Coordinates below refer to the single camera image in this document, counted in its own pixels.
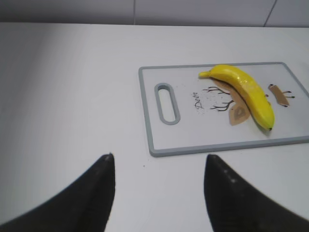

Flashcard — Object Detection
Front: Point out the yellow plastic banana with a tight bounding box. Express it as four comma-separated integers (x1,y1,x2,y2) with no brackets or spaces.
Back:
198,64,275,131

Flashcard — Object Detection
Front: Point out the white grey-rimmed cutting board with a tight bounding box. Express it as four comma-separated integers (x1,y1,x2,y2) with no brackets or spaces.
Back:
139,62,309,157

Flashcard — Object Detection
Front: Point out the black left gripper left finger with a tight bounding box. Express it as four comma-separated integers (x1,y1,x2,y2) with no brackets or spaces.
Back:
0,153,115,232

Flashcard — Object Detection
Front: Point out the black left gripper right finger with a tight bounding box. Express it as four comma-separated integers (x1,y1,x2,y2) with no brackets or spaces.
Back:
204,154,309,232

